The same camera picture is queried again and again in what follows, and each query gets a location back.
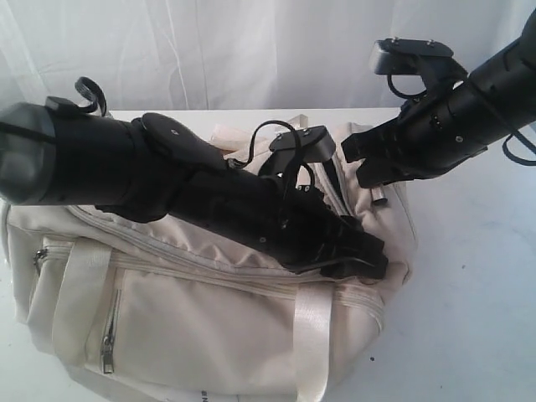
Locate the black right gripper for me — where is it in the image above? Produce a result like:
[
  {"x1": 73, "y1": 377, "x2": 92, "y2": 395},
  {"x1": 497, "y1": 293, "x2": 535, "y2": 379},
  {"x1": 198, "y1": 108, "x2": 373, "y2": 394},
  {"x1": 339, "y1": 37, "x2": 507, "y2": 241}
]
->
[{"x1": 341, "y1": 81, "x2": 490, "y2": 188}]

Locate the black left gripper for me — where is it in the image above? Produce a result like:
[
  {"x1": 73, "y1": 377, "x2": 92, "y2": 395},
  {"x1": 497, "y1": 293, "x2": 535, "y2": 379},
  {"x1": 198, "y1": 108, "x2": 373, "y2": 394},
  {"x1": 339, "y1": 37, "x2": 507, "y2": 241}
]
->
[{"x1": 234, "y1": 175, "x2": 388, "y2": 279}]

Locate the cream white duffel bag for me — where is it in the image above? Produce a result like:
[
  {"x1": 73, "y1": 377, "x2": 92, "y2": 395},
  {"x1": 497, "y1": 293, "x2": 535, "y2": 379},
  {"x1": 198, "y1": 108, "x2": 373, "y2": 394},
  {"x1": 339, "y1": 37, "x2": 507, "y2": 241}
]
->
[{"x1": 1, "y1": 123, "x2": 416, "y2": 401}]

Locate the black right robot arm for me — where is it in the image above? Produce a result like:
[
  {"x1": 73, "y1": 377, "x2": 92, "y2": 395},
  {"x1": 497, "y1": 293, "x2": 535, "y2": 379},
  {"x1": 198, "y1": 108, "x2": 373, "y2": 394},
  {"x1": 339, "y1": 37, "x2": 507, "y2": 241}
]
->
[{"x1": 342, "y1": 16, "x2": 535, "y2": 188}]

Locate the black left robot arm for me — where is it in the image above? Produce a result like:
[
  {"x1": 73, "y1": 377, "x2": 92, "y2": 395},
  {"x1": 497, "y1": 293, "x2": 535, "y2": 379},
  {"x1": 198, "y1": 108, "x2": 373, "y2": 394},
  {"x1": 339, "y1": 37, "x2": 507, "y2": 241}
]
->
[{"x1": 1, "y1": 98, "x2": 388, "y2": 280}]

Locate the white backdrop curtain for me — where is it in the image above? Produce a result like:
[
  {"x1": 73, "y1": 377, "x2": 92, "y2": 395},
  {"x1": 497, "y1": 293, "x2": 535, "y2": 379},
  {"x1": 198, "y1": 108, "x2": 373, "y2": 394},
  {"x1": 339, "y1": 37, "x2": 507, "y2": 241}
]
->
[{"x1": 1, "y1": 1, "x2": 535, "y2": 111}]

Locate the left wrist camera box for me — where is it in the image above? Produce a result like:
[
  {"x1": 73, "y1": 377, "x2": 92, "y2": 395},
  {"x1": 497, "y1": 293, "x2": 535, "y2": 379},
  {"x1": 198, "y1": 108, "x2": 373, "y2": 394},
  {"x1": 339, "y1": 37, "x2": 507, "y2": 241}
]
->
[{"x1": 258, "y1": 126, "x2": 336, "y2": 176}]

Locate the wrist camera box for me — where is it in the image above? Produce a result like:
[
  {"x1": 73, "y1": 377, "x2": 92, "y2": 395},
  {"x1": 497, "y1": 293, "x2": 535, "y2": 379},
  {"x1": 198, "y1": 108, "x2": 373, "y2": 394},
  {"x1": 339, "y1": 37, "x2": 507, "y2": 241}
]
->
[
  {"x1": 368, "y1": 38, "x2": 454, "y2": 75},
  {"x1": 258, "y1": 126, "x2": 336, "y2": 176}
]

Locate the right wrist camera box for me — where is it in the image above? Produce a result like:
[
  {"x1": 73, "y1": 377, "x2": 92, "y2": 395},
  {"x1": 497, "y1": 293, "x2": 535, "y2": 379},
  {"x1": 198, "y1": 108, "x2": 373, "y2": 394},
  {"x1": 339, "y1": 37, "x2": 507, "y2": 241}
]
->
[{"x1": 368, "y1": 38, "x2": 454, "y2": 75}]

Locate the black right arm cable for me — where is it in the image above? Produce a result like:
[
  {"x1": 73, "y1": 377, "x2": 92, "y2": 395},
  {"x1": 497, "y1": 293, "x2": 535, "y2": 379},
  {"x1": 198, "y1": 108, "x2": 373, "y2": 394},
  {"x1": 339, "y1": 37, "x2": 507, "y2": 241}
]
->
[{"x1": 387, "y1": 73, "x2": 536, "y2": 162}]

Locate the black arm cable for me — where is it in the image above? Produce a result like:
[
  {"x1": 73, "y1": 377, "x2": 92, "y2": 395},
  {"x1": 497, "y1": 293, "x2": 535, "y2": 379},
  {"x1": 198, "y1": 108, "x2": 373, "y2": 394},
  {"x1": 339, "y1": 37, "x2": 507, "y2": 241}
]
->
[
  {"x1": 387, "y1": 73, "x2": 536, "y2": 162},
  {"x1": 74, "y1": 75, "x2": 319, "y2": 198}
]

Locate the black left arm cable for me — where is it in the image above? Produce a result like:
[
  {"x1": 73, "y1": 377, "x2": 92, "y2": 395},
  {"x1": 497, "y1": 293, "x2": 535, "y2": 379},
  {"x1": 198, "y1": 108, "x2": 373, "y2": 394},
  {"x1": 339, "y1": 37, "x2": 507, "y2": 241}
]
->
[{"x1": 74, "y1": 75, "x2": 319, "y2": 198}]

